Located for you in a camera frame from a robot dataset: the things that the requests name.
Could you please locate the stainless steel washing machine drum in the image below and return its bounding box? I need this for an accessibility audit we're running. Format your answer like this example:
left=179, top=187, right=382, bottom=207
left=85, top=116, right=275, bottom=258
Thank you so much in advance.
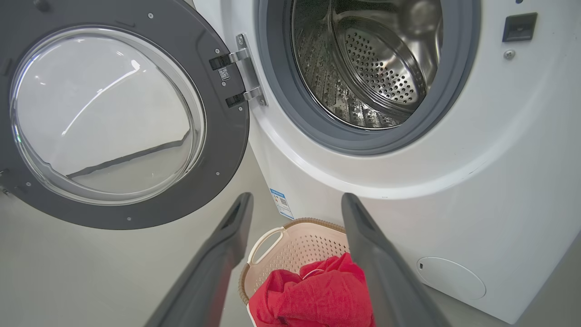
left=290, top=0, right=444, bottom=130

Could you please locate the silver metal door hinge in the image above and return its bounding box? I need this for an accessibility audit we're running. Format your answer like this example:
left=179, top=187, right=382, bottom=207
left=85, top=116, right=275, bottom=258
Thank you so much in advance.
left=210, top=33, right=268, bottom=109

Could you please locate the black door latch slot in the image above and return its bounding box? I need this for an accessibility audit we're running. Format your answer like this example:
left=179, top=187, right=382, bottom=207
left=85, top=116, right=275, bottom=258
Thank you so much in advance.
left=502, top=12, right=538, bottom=43

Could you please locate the round grey glass washer door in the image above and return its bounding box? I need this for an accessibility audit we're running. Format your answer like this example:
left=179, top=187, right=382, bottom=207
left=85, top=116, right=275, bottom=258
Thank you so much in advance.
left=0, top=0, right=250, bottom=230

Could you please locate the red cloth garment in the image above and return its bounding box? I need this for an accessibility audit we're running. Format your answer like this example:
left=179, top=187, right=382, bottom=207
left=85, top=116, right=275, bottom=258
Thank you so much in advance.
left=249, top=253, right=376, bottom=327

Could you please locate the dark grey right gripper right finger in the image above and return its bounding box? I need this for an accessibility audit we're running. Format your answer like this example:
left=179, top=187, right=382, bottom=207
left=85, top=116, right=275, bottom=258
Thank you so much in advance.
left=341, top=193, right=451, bottom=327

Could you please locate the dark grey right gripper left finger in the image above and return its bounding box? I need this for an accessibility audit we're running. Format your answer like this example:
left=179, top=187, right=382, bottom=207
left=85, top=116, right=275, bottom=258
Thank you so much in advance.
left=144, top=193, right=254, bottom=327

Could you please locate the blue energy label sticker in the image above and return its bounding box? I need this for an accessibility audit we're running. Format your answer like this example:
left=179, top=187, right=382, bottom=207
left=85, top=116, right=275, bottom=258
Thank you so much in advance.
left=270, top=188, right=295, bottom=220

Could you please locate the cream perforated laundry basket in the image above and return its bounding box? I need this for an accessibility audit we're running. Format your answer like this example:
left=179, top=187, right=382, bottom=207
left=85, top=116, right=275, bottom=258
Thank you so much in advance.
left=239, top=218, right=377, bottom=327

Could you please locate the white front-load washing machine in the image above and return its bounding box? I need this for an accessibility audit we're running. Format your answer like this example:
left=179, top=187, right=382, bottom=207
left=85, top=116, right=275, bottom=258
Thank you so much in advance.
left=193, top=0, right=581, bottom=325

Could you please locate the round white filter cover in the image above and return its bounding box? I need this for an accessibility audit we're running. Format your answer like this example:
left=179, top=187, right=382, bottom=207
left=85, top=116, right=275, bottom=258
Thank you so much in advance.
left=417, top=257, right=486, bottom=300

